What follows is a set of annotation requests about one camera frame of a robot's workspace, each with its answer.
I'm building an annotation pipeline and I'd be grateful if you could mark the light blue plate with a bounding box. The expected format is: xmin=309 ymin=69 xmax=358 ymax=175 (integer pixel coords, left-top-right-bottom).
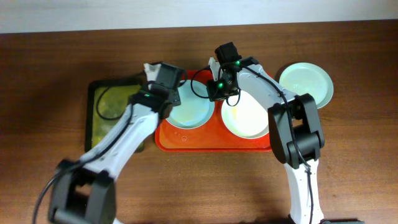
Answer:
xmin=166 ymin=80 xmax=215 ymax=129

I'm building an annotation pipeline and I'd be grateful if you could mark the white plate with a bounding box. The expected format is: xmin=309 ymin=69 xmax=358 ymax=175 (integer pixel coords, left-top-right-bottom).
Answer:
xmin=221 ymin=90 xmax=269 ymax=139

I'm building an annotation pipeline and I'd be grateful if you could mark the light green plate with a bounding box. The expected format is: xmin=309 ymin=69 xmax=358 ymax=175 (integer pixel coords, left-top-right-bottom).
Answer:
xmin=279 ymin=62 xmax=334 ymax=109

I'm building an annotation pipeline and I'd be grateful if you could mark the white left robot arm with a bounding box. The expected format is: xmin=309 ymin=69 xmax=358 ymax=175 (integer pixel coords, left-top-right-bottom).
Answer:
xmin=48 ymin=62 xmax=187 ymax=223

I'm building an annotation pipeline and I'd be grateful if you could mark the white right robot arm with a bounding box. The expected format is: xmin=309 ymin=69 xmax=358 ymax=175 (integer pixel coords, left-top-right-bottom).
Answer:
xmin=206 ymin=42 xmax=325 ymax=223

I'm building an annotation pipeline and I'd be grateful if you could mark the black tray with yellow liquid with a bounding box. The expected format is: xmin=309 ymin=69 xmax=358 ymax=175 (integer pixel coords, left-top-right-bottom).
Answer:
xmin=84 ymin=78 xmax=142 ymax=152

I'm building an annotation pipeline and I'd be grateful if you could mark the red plastic tray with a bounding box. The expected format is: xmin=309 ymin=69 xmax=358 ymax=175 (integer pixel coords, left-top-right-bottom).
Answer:
xmin=154 ymin=70 xmax=280 ymax=153

